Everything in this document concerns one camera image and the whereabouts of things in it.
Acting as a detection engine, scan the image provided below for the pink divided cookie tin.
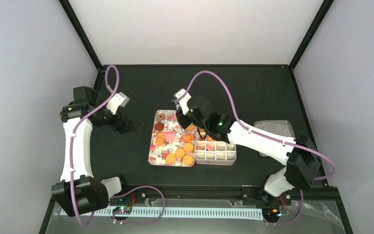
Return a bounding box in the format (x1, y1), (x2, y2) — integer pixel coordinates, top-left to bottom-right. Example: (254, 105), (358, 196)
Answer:
(195, 128), (237, 166)

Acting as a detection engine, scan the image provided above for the floral cookie tray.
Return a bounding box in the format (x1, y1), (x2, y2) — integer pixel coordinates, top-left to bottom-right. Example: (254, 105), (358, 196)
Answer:
(148, 110), (197, 167)

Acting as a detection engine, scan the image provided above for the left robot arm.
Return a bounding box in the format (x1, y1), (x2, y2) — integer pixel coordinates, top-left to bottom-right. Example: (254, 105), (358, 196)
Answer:
(51, 86), (136, 217)

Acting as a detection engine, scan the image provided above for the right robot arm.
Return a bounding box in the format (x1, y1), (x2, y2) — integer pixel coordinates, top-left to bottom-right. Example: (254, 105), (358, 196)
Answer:
(176, 106), (320, 204)

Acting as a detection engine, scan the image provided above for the white pink sandwich cookie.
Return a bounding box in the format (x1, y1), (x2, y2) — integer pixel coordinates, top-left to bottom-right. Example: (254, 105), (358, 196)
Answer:
(206, 144), (215, 151)

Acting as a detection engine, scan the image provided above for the dark brown round cookie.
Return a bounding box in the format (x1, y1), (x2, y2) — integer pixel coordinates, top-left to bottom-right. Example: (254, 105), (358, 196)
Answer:
(154, 122), (165, 131)

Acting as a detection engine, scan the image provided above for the brown flower cookie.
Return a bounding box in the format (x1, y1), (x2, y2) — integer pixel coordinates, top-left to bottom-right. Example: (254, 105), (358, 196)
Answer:
(157, 113), (166, 122)

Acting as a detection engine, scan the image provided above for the clear plastic tin lid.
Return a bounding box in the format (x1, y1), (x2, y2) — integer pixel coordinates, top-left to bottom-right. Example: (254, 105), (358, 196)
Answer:
(253, 120), (296, 140)

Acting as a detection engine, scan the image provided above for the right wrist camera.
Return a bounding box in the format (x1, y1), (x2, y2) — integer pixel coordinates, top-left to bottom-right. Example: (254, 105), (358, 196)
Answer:
(173, 88), (191, 115)

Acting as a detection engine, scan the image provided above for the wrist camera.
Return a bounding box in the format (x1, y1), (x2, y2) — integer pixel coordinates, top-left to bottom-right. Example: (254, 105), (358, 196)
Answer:
(106, 92), (130, 115)
(173, 88), (191, 115)

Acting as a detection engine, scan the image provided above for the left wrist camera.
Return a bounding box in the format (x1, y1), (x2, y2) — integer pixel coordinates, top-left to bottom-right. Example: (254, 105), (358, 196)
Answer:
(106, 92), (130, 115)

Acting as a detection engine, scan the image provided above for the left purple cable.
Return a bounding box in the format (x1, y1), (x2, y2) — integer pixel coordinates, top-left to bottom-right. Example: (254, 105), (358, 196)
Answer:
(69, 64), (166, 226)

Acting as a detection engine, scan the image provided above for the white slotted cable duct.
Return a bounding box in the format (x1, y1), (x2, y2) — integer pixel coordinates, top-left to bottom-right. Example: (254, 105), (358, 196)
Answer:
(59, 205), (265, 221)

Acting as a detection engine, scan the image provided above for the black frame post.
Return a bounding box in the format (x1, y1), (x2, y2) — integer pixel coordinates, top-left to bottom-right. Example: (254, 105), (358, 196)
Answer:
(58, 0), (102, 70)

